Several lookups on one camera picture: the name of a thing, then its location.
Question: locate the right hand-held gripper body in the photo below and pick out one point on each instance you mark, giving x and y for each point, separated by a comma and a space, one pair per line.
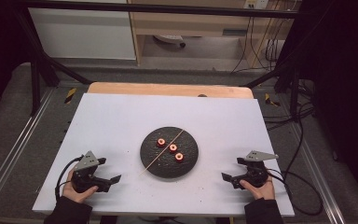
254, 175

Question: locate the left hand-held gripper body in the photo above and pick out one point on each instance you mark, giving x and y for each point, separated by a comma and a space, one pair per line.
85, 179

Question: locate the thin bamboo skewer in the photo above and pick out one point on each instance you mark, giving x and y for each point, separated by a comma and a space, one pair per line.
155, 161

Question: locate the round black plate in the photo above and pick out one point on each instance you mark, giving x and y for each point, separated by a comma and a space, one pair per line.
167, 168

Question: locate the red sausage slice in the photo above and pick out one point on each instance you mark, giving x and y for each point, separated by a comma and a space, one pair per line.
161, 142
173, 147
179, 156

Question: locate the person's right hand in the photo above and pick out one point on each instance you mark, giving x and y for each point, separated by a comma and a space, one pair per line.
262, 192

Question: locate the person's left hand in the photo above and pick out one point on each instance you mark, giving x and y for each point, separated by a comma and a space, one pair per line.
74, 195

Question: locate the yellow black tape strip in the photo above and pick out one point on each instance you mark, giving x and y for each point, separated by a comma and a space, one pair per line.
70, 95
271, 100

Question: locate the wooden table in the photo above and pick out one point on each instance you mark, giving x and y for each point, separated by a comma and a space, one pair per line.
167, 89

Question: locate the white cabinet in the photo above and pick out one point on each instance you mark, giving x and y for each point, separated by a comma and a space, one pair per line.
80, 34

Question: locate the black curtain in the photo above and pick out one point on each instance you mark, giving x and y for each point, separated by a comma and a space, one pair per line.
345, 77
0, 46

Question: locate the grey object with black wheel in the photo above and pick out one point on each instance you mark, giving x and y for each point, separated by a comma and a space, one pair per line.
169, 39

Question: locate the light wooden shelf unit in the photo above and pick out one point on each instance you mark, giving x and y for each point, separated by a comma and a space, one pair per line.
183, 23

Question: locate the white power strip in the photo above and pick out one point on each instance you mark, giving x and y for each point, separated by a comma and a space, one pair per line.
256, 3

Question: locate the aluminium rail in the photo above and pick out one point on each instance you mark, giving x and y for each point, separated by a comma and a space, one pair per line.
18, 140
317, 174

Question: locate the black metal frame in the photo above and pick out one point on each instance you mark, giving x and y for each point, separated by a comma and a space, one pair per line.
155, 8

